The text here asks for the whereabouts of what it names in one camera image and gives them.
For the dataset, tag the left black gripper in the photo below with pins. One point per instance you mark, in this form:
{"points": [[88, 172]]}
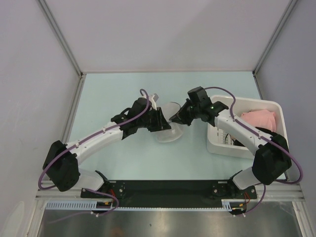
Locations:
{"points": [[161, 124]]}

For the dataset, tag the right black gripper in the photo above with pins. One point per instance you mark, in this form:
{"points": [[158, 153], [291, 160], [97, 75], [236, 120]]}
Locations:
{"points": [[180, 116]]}

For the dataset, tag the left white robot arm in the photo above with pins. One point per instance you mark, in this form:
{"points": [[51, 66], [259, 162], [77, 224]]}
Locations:
{"points": [[62, 161]]}

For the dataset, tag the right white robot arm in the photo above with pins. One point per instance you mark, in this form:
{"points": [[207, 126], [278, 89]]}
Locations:
{"points": [[271, 156]]}

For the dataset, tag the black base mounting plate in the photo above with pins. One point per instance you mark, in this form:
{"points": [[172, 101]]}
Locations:
{"points": [[176, 191]]}

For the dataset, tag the pink garment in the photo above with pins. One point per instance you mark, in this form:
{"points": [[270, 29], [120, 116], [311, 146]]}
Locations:
{"points": [[261, 118]]}

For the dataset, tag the white plastic basket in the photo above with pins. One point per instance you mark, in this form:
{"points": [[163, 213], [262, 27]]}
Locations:
{"points": [[220, 140]]}

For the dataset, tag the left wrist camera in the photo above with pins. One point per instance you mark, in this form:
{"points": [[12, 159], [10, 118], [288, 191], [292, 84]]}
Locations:
{"points": [[153, 99]]}

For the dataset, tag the white slotted cable duct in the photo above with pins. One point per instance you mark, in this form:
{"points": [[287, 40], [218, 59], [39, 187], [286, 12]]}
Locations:
{"points": [[105, 205]]}

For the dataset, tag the right aluminium frame post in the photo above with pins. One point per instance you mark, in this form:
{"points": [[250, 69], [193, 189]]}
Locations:
{"points": [[277, 31]]}

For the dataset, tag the aluminium frame post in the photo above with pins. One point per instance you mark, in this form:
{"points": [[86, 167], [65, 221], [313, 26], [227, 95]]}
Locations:
{"points": [[48, 14], [277, 31]]}

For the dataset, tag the left aluminium frame post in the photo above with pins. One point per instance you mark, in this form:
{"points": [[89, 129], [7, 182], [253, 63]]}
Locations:
{"points": [[48, 14]]}

